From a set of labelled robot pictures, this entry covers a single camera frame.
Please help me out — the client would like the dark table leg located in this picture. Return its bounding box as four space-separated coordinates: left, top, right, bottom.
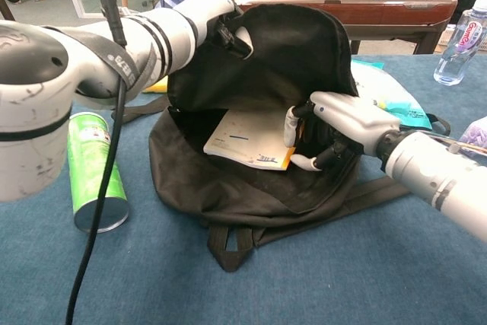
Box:
0 0 16 21

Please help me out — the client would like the yellow sponge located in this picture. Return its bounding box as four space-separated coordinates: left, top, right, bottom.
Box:
142 75 169 94

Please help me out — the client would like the green chips can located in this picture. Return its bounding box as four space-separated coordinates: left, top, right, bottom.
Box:
67 111 130 234

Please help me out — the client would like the clear plastic water bottle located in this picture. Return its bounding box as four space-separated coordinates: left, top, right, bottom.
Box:
433 0 487 86

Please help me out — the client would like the purple candy clear bag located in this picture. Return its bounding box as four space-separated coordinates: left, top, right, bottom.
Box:
458 116 487 158

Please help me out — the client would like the black fabric backpack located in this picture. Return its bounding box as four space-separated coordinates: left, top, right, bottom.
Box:
110 3 452 273

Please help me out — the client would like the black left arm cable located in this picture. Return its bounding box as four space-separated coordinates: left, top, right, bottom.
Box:
65 0 129 325

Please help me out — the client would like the brown mahjong table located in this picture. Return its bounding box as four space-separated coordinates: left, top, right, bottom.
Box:
215 0 459 55

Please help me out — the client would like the blue felt table cover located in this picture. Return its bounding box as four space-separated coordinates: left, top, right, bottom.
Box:
0 53 487 325

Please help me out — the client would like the teal snack bag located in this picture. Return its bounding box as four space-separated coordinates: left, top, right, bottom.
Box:
349 59 433 130

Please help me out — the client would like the white plastic basket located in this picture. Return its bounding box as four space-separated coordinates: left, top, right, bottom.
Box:
437 24 487 54

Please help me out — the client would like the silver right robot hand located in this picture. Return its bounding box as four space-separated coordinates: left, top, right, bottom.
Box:
283 91 403 172

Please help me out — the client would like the white book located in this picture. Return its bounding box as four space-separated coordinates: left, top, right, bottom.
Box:
202 109 297 172

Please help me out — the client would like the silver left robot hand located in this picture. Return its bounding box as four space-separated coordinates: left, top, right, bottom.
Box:
173 0 254 60

